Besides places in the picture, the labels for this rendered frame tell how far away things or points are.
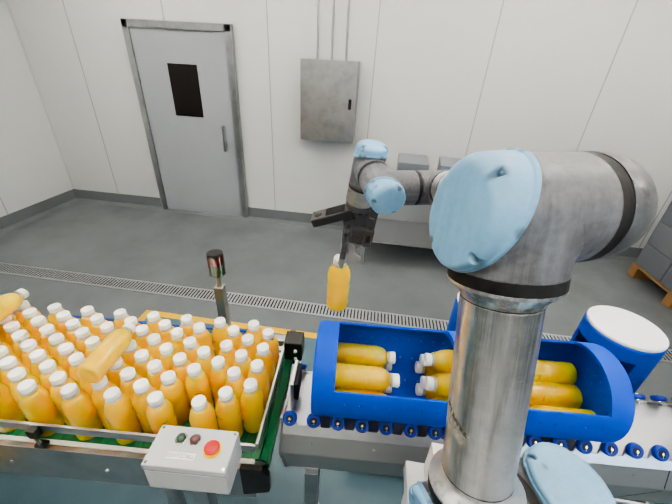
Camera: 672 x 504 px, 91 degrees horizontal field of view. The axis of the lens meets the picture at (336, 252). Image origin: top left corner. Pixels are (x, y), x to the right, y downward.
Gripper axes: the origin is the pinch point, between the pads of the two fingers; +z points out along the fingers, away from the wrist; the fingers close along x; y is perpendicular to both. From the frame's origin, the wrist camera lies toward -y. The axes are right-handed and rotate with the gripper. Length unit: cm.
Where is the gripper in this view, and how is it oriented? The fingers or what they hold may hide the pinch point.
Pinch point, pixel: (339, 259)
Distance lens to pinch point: 96.7
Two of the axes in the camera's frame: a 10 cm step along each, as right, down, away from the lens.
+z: -1.5, 7.6, 6.3
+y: 9.9, 1.5, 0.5
